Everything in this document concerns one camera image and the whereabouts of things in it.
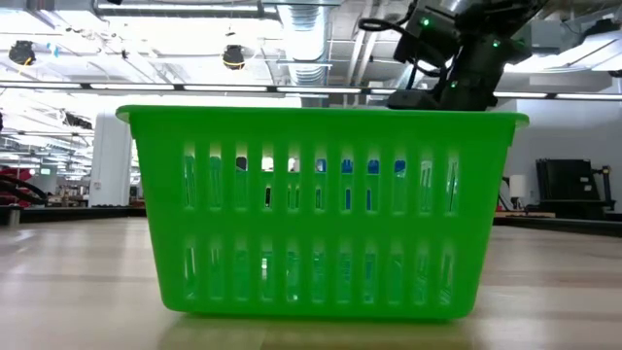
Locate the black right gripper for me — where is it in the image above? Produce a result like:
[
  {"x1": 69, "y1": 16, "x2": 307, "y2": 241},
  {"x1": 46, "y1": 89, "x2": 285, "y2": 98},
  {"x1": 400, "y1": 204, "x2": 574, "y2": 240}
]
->
[{"x1": 386, "y1": 14, "x2": 535, "y2": 112}]

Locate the long ceiling light strip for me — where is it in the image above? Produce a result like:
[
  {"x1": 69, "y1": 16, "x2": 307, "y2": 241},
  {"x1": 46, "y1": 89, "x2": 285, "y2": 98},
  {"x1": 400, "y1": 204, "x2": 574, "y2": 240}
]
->
[
  {"x1": 88, "y1": 83, "x2": 176, "y2": 92},
  {"x1": 555, "y1": 92, "x2": 622, "y2": 102},
  {"x1": 183, "y1": 84, "x2": 269, "y2": 94},
  {"x1": 276, "y1": 86, "x2": 363, "y2": 95}
]

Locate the white cylinder lamp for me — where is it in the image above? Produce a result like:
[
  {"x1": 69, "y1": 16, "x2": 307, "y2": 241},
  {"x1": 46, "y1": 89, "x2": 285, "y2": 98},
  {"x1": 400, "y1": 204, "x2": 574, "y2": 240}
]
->
[{"x1": 508, "y1": 174, "x2": 528, "y2": 198}]

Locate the green plastic basket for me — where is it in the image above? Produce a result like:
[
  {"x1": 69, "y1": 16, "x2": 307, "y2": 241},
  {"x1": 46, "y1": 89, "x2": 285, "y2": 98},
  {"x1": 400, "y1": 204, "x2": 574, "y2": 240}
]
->
[{"x1": 115, "y1": 104, "x2": 531, "y2": 322}]

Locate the black equipment rack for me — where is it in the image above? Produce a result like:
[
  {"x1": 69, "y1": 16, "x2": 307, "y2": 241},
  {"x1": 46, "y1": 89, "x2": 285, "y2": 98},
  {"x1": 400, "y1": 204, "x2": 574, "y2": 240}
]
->
[{"x1": 533, "y1": 157, "x2": 617, "y2": 214}]

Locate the white pillar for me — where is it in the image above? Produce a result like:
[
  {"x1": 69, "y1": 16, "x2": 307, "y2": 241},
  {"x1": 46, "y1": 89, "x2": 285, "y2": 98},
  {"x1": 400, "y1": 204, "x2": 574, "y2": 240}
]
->
[{"x1": 87, "y1": 110, "x2": 136, "y2": 209}]

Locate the red equipment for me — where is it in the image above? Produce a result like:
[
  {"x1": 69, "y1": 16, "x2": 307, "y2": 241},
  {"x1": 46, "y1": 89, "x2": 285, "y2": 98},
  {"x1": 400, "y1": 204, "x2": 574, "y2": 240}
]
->
[{"x1": 0, "y1": 164, "x2": 49, "y2": 208}]

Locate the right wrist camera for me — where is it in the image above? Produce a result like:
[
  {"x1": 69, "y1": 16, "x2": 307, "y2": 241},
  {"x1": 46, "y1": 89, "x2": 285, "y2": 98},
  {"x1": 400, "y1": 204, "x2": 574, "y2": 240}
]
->
[{"x1": 393, "y1": 0, "x2": 463, "y2": 67}]

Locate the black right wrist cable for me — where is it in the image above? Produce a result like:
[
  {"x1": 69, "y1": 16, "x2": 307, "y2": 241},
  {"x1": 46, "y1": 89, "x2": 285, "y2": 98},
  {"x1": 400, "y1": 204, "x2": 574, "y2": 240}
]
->
[{"x1": 358, "y1": 17, "x2": 449, "y2": 80}]

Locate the silver ventilation duct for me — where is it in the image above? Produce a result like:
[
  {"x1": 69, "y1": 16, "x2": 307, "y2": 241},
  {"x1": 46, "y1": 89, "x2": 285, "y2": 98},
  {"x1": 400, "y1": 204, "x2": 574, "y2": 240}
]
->
[{"x1": 275, "y1": 0, "x2": 337, "y2": 108}]

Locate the black hanging cord reel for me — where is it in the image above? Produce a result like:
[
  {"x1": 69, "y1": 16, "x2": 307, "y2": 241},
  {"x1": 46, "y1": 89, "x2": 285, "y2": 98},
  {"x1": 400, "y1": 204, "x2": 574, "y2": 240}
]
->
[
  {"x1": 222, "y1": 44, "x2": 247, "y2": 72},
  {"x1": 8, "y1": 39, "x2": 38, "y2": 67}
]

